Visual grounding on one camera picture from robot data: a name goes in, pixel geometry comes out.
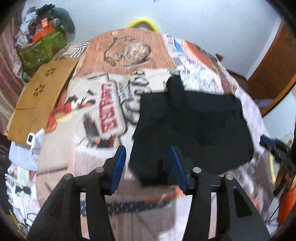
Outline black small garment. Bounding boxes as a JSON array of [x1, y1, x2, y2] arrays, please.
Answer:
[[129, 75, 254, 186]]

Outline wooden wardrobe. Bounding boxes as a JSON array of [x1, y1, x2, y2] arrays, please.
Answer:
[[247, 22, 295, 116]]

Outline striped pink curtain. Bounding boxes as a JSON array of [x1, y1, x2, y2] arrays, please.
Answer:
[[1, 1, 25, 135]]

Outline newspaper print bed sheet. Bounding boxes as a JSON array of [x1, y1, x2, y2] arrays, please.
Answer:
[[36, 29, 273, 240]]

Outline green storage bin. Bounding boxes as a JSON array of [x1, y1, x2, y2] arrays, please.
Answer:
[[16, 30, 67, 70]]

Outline orange box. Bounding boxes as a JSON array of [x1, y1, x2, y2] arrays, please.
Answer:
[[32, 25, 55, 43]]

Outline yellow foam tube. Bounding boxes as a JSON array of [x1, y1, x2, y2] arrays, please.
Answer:
[[127, 18, 159, 32]]

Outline wooden bed post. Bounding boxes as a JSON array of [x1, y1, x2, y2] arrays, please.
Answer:
[[215, 54, 223, 62]]

